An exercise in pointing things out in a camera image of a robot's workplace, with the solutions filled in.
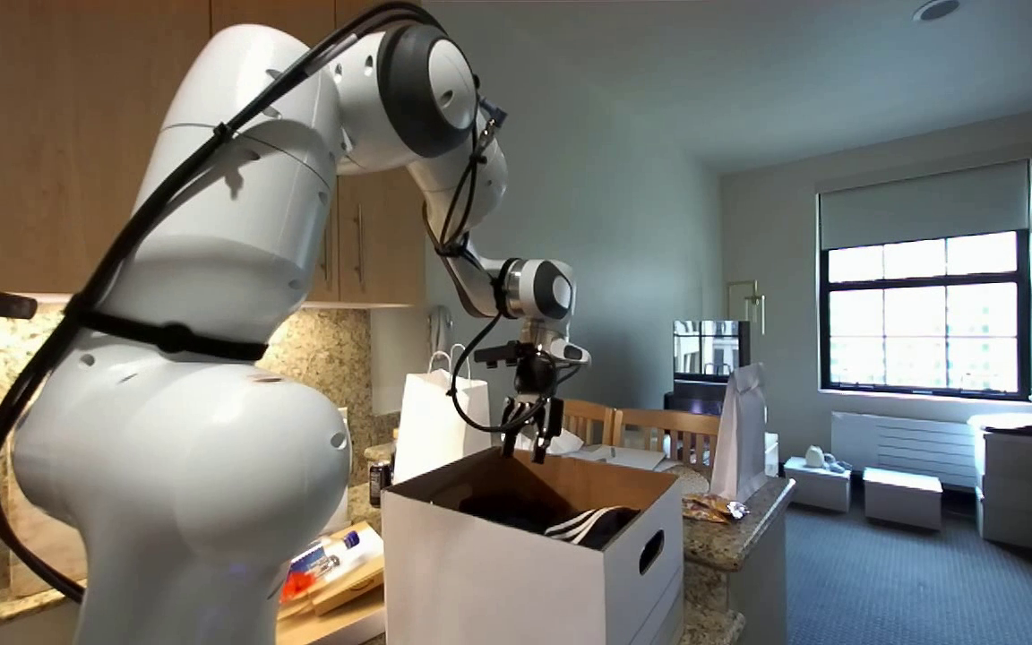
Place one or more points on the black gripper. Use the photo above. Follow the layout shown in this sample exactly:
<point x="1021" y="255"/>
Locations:
<point x="539" y="383"/>

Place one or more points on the wooden cutting board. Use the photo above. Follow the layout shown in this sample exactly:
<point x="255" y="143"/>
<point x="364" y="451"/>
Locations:
<point x="342" y="630"/>

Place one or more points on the black white striped sandal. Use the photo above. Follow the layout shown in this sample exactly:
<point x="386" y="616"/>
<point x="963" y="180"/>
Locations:
<point x="591" y="525"/>

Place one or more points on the white radiator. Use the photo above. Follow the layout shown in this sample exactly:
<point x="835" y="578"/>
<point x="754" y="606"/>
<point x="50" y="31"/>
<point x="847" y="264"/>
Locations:
<point x="903" y="451"/>

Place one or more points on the white square ottoman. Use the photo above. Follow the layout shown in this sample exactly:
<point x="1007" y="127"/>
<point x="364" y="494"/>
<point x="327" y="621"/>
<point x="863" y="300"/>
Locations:
<point x="900" y="500"/>
<point x="820" y="490"/>

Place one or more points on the white roller blind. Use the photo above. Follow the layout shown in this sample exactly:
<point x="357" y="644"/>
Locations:
<point x="927" y="207"/>

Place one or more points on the white side cabinet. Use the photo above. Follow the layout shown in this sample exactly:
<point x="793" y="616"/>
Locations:
<point x="1014" y="487"/>

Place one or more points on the round ceiling light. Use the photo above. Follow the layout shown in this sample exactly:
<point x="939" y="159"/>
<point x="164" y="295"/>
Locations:
<point x="938" y="8"/>

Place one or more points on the wooden chair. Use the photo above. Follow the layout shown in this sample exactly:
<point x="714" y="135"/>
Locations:
<point x="679" y="432"/>
<point x="591" y="426"/>

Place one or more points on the yellow and white package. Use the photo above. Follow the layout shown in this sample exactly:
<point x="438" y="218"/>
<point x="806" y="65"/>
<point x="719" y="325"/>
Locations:
<point x="342" y="556"/>

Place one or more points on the tall narrow white bag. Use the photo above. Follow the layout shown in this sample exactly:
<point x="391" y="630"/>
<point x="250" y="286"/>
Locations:
<point x="739" y="435"/>

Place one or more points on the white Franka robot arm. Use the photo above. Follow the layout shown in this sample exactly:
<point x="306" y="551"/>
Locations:
<point x="179" y="477"/>

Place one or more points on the black framed window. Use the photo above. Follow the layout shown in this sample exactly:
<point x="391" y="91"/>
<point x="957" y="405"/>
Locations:
<point x="927" y="315"/>

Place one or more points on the white cardboard storage box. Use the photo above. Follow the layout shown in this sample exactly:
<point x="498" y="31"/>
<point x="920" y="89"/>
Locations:
<point x="516" y="584"/>

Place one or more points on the wooden wall cabinets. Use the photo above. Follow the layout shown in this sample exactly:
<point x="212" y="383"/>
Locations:
<point x="38" y="131"/>

